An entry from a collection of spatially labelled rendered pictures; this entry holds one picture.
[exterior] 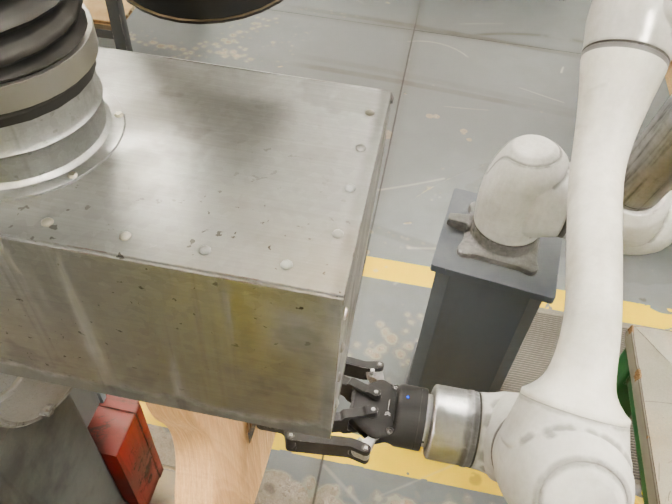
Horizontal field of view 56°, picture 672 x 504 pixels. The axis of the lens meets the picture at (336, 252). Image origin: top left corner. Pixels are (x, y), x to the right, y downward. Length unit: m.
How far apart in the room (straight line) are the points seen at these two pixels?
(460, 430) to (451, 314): 0.83
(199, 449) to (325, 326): 0.39
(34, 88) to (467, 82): 3.11
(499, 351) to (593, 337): 1.01
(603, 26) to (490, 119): 2.31
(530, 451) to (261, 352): 0.33
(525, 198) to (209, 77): 0.99
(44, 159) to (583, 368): 0.49
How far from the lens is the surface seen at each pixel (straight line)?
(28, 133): 0.35
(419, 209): 2.58
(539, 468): 0.59
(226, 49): 3.50
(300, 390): 0.36
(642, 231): 1.35
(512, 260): 1.46
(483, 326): 1.58
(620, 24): 0.84
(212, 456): 0.68
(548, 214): 1.36
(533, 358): 2.22
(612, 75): 0.83
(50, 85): 0.33
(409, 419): 0.76
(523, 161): 1.32
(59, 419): 1.09
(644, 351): 1.13
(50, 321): 0.39
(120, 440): 1.31
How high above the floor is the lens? 1.75
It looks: 48 degrees down
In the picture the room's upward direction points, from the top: 4 degrees clockwise
